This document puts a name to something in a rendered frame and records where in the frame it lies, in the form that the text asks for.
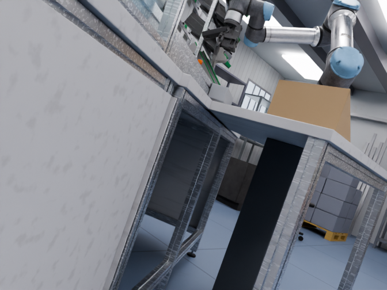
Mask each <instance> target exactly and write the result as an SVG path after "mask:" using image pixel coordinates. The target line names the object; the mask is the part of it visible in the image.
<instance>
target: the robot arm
mask: <svg viewBox="0 0 387 290"><path fill-rule="evenodd" d="M360 6H361V5H360V3H359V2H358V1H357V0H334V1H333V2H332V6H331V8H330V10H329V12H328V14H327V16H326V18H325V20H324V22H323V24H322V25H321V26H315V27H314V28H293V27H280V26H264V24H265V22H266V21H270V19H271V16H272V13H273V11H274V7H275V6H274V5H273V4H271V3H269V2H266V1H261V0H231V3H230V5H229V8H228V11H227V13H226V17H225V21H224V23H223V24H224V27H221V28H216V29H211V30H206V31H203V32H202V37H203V38H204V40H207V39H212V38H215V37H218V38H217V43H216V45H215V49H214V53H213V59H212V67H213V68H214V67H215V65H216V64H217V63H226V62H227V58H226V56H225V55H224V54H225V52H224V50H226V51H227V52H233V53H235V51H236V48H237V45H238V42H239V35H240V32H241V31H242V25H240V24H241V21H242V18H243V16H244V14H246V15H248V16H250V17H249V21H248V25H247V28H246V32H245V36H244V44H245V45H246V46H248V47H256V46H257V45H258V43H286V44H310V45H311V46H312V47H323V46H327V45H331V51H330V52H329V53H328V55H327V59H326V67H325V70H324V72H323V73H322V75H321V77H320V79H319V80H318V82H317V85H324V86H332V87H341V88H346V89H348V88H349V87H350V85H351V84H352V82H353V81H354V79H355V78H356V76H357V75H358V74H359V73H360V71H361V69H362V66H363V64H364V59H363V56H362V54H360V53H359V51H358V50H357V49H355V48H353V32H352V29H353V27H354V26H355V23H356V14H357V12H358V10H359V8H360Z"/></svg>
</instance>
